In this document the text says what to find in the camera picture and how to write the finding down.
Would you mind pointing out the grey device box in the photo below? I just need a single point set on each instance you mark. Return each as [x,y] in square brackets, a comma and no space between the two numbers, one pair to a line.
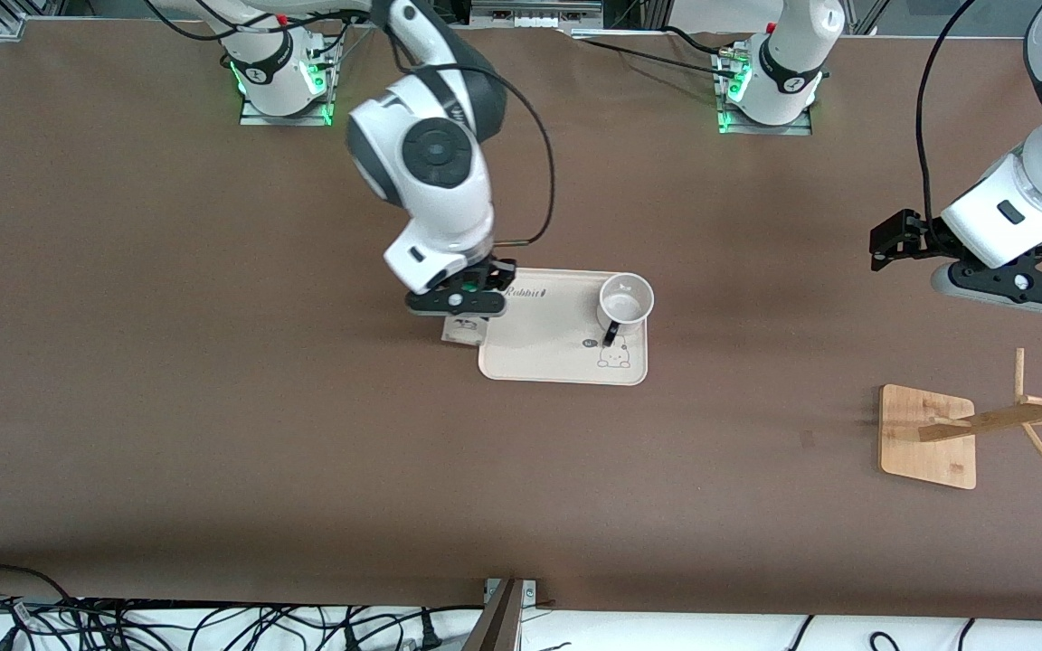
[535,11]

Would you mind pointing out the grey metal post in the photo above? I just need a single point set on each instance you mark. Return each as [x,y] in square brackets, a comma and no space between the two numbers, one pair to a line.
[498,624]

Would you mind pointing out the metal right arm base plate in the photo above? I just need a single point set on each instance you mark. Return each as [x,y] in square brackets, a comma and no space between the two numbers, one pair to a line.
[254,119]

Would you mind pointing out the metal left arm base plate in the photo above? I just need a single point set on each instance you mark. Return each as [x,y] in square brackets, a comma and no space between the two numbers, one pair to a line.
[797,129]

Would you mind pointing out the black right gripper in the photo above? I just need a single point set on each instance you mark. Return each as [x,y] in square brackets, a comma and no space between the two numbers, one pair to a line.
[496,271]

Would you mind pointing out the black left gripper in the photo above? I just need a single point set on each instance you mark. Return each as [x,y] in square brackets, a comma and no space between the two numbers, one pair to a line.
[924,231]

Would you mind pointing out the wooden cup rack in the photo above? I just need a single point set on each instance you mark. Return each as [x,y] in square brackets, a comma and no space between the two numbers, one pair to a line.
[928,443]

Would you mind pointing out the white strip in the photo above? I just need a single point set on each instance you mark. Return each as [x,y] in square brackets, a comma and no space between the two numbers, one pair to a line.
[620,34]

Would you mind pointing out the blue white milk carton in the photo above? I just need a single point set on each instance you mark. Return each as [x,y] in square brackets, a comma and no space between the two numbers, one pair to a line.
[465,332]

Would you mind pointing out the cream rabbit print tray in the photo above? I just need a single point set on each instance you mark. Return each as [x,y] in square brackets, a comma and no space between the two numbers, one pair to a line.
[557,353]

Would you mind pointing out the brown table cover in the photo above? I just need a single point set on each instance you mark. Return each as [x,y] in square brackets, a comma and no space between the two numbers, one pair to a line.
[394,470]

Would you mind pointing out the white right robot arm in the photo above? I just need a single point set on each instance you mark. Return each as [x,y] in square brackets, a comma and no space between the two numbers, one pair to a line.
[435,154]

